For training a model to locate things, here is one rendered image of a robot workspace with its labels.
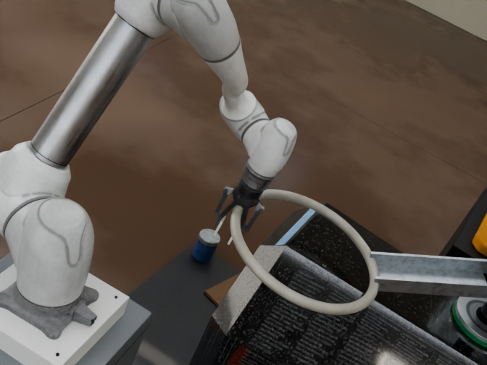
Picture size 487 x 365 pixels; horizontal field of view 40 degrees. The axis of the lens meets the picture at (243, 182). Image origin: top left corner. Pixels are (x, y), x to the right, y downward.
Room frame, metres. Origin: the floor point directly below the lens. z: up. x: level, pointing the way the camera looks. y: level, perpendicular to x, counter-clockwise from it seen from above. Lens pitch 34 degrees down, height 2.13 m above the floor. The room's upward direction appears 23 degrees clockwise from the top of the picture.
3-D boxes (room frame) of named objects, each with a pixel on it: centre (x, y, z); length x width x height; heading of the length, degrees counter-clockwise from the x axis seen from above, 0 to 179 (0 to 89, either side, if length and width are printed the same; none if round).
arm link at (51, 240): (1.10, 0.33, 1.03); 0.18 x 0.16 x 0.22; 52
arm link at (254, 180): (1.62, -0.03, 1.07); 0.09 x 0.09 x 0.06
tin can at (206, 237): (2.43, 0.04, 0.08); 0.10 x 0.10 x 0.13
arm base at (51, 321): (1.09, 0.30, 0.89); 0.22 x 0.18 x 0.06; 78
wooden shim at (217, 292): (2.28, -0.14, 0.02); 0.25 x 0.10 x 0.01; 150
